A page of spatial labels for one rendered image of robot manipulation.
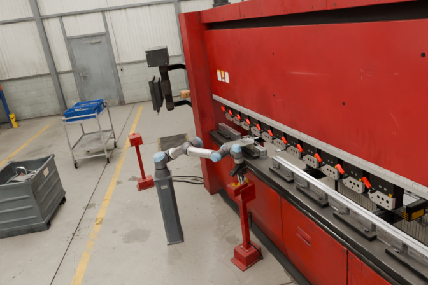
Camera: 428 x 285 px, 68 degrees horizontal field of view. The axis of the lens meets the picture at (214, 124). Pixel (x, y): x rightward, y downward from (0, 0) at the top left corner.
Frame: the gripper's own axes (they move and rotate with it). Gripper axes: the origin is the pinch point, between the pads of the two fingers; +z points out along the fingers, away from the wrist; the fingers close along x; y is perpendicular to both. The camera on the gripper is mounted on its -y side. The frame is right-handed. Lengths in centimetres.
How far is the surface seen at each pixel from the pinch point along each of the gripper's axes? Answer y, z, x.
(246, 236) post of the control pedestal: -4, 57, 3
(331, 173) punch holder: 17, -30, -79
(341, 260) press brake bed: -2, 19, -96
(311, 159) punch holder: 22, -32, -60
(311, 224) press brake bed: 5, 10, -68
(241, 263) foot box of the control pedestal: -15, 82, 3
